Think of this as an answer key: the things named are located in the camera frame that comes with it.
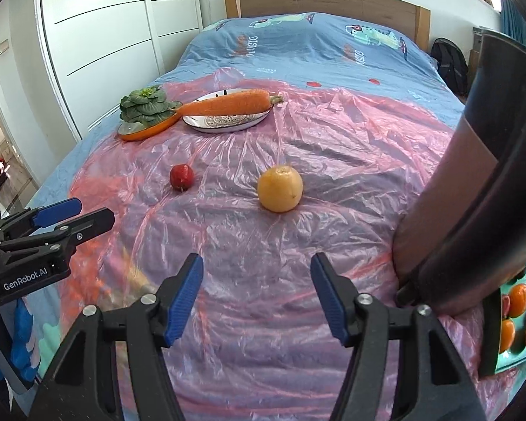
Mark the carrot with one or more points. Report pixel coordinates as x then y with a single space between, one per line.
232 101

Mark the wall switch panel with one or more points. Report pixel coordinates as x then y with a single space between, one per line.
3 47

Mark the white wardrobe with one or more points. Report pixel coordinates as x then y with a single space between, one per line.
105 30

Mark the yellow orange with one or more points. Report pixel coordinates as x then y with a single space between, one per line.
280 188

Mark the green bok choy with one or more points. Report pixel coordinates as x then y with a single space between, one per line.
147 105

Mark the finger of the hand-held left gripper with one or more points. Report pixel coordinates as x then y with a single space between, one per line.
87 223
55 212

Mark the green tray box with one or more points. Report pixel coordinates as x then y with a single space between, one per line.
491 337

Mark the wooden headboard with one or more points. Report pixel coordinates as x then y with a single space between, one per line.
324 2

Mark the orange plate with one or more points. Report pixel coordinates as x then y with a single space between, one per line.
144 132

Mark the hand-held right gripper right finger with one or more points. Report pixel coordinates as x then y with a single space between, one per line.
328 298

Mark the red apple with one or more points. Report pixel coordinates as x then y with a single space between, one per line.
182 176
505 306

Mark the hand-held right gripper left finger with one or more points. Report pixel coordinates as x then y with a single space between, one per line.
184 298

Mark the pink plastic sheet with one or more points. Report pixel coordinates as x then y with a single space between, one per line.
267 237

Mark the black backpack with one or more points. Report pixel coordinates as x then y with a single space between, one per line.
451 65

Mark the large orange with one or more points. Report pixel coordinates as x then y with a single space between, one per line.
519 300

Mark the teal curtain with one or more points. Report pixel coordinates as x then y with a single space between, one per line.
515 17

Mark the white patterned plate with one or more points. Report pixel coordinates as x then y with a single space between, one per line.
228 123

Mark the person's blue white clothing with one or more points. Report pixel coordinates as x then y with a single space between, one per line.
22 346

